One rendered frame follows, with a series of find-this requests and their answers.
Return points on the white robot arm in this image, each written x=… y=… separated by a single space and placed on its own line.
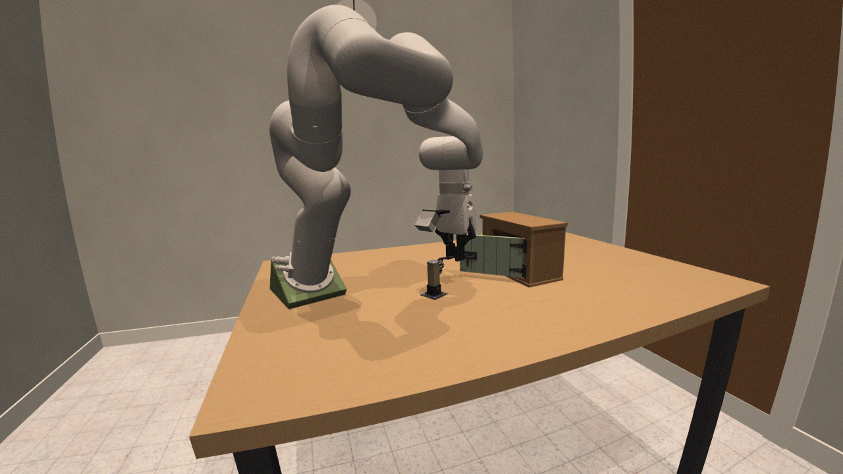
x=365 y=63

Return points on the small brown wooden cabinet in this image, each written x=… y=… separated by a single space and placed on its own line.
x=524 y=248

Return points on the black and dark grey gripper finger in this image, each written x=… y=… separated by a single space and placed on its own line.
x=462 y=240
x=448 y=241

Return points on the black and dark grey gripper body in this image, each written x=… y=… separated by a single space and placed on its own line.
x=461 y=208

